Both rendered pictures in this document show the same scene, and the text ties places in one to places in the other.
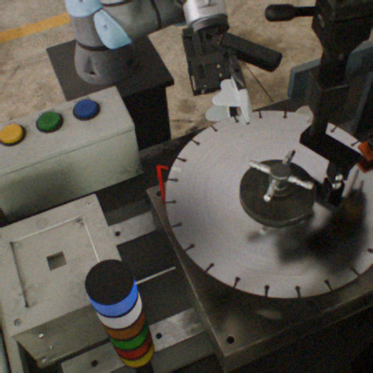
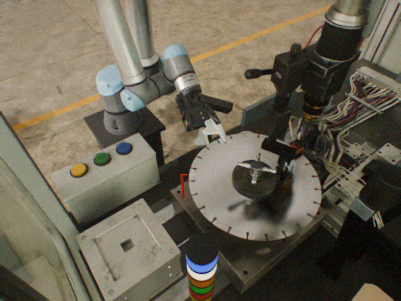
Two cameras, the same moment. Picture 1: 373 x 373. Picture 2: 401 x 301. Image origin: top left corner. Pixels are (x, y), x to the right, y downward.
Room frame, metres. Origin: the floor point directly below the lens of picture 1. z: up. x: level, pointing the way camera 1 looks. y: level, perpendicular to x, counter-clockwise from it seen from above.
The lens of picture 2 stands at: (0.06, 0.13, 1.54)
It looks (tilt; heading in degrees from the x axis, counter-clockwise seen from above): 48 degrees down; 342
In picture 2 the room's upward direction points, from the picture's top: straight up
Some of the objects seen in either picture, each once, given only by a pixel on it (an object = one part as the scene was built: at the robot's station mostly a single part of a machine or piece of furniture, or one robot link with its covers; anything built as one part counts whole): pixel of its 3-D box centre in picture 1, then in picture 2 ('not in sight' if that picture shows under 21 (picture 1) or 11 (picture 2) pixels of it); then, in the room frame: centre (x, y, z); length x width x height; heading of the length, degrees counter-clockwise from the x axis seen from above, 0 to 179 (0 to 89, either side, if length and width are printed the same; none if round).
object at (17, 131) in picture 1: (12, 135); (79, 171); (0.64, 0.29, 0.90); 0.04 x 0.04 x 0.02
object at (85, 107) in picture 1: (86, 110); (124, 149); (0.69, 0.16, 0.90); 0.04 x 0.04 x 0.02
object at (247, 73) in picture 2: (304, 18); (267, 75); (0.49, -0.16, 1.21); 0.08 x 0.06 x 0.03; 108
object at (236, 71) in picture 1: (235, 77); (211, 118); (0.66, -0.11, 0.97); 0.09 x 0.02 x 0.05; 7
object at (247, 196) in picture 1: (277, 187); (254, 175); (0.43, -0.14, 0.96); 0.11 x 0.11 x 0.03
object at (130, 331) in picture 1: (121, 314); (201, 269); (0.21, 0.07, 1.08); 0.05 x 0.04 x 0.03; 18
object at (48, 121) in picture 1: (49, 122); (102, 159); (0.66, 0.23, 0.90); 0.04 x 0.04 x 0.02
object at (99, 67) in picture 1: (103, 47); (121, 112); (0.99, 0.15, 0.80); 0.15 x 0.15 x 0.10
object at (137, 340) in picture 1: (126, 325); (201, 276); (0.21, 0.07, 1.05); 0.05 x 0.04 x 0.03; 18
